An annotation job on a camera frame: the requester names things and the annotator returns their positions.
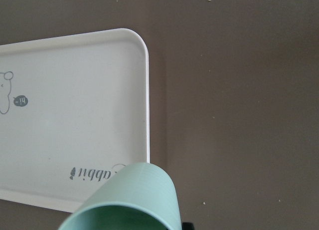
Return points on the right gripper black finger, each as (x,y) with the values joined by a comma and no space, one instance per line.
(187,226)

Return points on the mint green cup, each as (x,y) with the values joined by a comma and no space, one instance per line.
(140,196)

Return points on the cream rabbit tray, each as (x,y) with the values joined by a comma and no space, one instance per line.
(74,110)

